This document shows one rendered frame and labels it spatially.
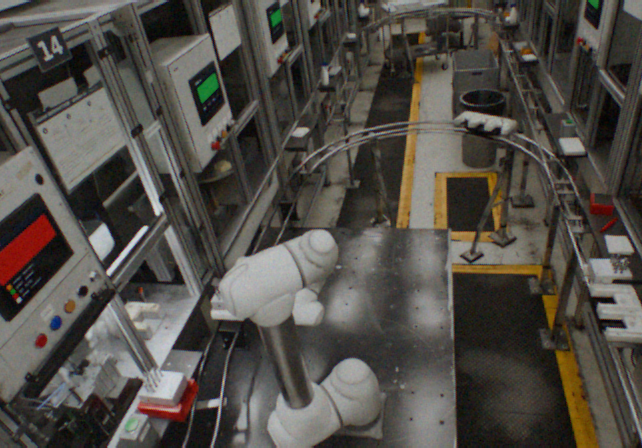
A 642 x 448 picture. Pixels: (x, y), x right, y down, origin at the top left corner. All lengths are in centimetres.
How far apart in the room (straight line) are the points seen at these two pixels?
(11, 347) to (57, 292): 18
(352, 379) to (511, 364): 141
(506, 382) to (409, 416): 103
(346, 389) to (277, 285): 56
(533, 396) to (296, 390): 157
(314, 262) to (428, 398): 87
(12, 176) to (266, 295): 67
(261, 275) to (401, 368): 95
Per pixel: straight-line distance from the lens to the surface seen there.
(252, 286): 114
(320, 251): 115
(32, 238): 133
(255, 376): 201
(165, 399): 165
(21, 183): 134
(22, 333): 137
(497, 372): 278
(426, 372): 192
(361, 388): 159
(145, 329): 196
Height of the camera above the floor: 224
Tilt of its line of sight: 36 degrees down
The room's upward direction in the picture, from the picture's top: 10 degrees counter-clockwise
